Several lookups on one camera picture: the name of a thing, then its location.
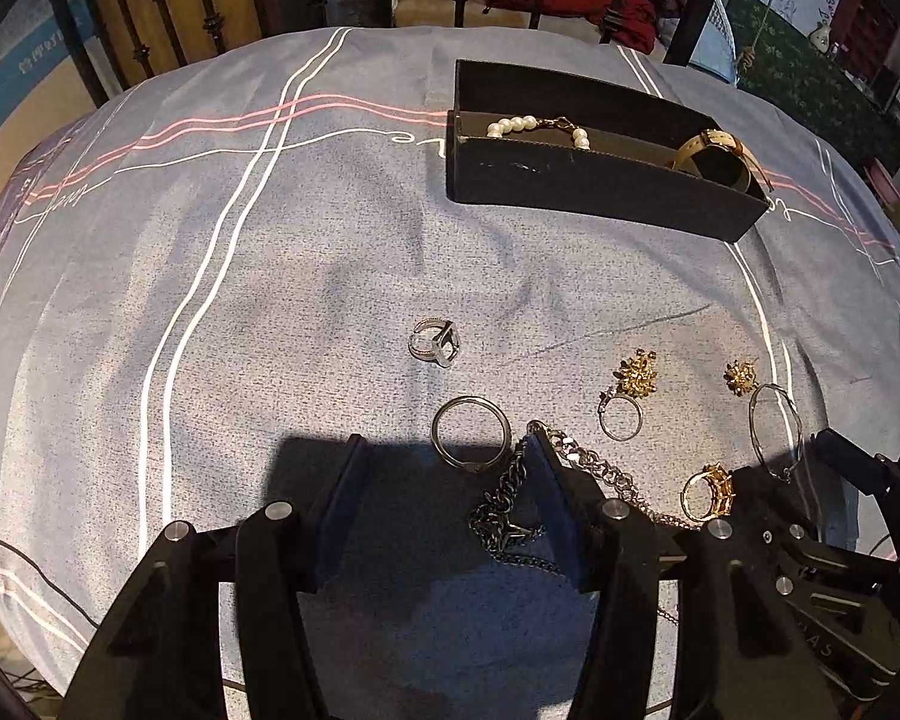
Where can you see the green floral covered counter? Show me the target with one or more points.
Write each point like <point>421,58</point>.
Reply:
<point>790,73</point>

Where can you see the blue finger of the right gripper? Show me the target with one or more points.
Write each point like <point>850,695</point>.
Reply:
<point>840,446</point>

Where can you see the gold flower earring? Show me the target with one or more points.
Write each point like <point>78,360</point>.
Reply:
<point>741,377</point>

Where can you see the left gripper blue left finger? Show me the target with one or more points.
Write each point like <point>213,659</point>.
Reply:
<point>157,652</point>

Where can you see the grey striped bed sheet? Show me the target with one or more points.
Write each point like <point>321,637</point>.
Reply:
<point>259,248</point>

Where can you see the black cardboard jewelry box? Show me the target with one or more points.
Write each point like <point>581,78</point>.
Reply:
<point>543,139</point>

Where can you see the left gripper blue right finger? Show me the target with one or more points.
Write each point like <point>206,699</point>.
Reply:
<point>739,652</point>

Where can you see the white wicker swing seat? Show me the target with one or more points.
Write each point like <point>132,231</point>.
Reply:
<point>427,7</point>

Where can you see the white ceramic vase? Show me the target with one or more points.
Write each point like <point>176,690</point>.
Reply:
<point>820,38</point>

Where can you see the light blue cushion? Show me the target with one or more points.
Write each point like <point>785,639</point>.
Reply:
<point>715,51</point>

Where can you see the pink stool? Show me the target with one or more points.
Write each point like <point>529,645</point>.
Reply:
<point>882,183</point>

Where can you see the red blanket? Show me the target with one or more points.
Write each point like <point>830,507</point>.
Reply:
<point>631,23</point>

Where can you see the gold wrist watch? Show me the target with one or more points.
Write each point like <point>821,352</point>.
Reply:
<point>721,157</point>

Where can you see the thin silver bangle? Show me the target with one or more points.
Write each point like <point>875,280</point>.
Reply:
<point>775,431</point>

